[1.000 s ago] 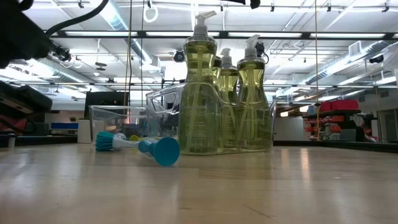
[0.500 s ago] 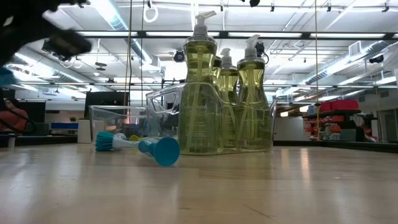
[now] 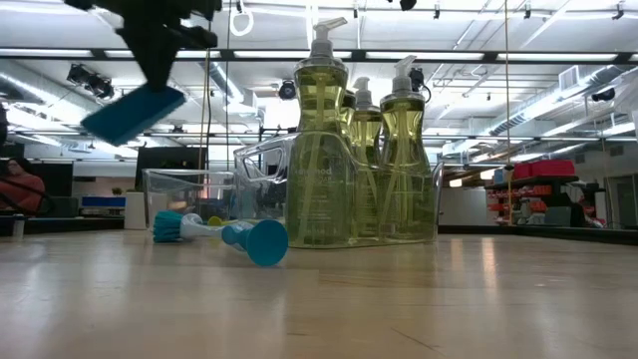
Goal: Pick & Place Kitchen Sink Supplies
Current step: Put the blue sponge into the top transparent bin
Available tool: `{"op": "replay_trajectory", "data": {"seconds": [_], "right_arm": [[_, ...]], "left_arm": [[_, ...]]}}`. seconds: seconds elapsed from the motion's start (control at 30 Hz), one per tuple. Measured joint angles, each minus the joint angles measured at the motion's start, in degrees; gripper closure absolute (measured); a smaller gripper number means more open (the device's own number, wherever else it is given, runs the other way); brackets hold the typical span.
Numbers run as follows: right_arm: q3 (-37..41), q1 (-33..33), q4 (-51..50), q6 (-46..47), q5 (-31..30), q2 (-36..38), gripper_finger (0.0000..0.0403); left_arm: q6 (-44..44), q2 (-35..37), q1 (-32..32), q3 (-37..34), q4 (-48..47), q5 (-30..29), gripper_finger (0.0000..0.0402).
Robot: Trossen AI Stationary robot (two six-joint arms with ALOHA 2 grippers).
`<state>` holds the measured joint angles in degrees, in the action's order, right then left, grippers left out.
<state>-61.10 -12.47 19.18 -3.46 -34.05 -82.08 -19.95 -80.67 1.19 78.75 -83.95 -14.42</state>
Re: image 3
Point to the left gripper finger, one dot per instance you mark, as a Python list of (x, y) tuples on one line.
[(154, 55)]

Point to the blue rectangular sponge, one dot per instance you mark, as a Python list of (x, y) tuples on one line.
[(129, 114)]

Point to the yellow-green dish brush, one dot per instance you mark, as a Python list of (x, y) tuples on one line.
[(214, 221)]

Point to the green soap pump bottle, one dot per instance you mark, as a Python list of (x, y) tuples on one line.
[(319, 149), (404, 149), (349, 107), (366, 129)]

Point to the blue and white dish brush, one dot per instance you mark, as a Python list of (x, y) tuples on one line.
[(264, 243)]

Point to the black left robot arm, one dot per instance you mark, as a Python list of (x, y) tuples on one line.
[(2, 127)]

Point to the black twin ceiling spotlights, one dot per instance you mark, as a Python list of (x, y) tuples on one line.
[(95, 82)]

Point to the black computer monitor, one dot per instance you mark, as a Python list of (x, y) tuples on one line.
[(52, 179), (169, 164)]

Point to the black ceiling spotlight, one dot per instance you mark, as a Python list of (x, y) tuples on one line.
[(287, 90)]

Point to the clear rectangular plastic container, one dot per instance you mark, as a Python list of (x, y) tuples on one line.
[(174, 194)]

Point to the blue storage tray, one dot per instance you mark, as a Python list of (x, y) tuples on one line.
[(102, 202)]

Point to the small white plant pot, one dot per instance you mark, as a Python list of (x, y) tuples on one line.
[(134, 212)]

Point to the person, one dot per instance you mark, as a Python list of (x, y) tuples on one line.
[(20, 189)]

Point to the small white cylinder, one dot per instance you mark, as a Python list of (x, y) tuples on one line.
[(18, 227)]

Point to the shelf with red bins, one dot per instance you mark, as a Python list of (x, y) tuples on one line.
[(543, 169)]

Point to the black aluminium table frame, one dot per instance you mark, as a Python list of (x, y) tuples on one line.
[(548, 234)]

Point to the black ceiling-mounted camera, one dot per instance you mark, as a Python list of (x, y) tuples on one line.
[(603, 94)]

